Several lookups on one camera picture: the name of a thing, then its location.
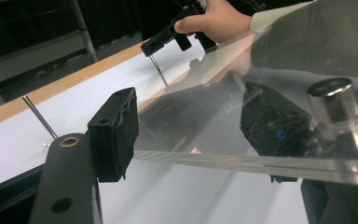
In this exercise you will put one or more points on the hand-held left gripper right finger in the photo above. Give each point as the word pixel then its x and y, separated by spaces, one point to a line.
pixel 273 124

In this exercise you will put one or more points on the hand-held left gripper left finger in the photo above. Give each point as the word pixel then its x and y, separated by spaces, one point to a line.
pixel 112 137

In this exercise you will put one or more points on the thin metal pin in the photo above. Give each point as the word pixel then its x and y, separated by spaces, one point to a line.
pixel 40 117
pixel 159 71

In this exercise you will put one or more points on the clear acrylic panel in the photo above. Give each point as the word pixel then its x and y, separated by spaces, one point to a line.
pixel 214 130

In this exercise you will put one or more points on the silver metal standoff cap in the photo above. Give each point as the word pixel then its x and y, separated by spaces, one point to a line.
pixel 332 105

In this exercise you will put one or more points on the wooden table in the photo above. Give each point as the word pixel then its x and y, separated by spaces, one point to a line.
pixel 43 93

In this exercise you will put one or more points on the white metal stand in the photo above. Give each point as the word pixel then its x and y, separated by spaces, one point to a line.
pixel 28 57

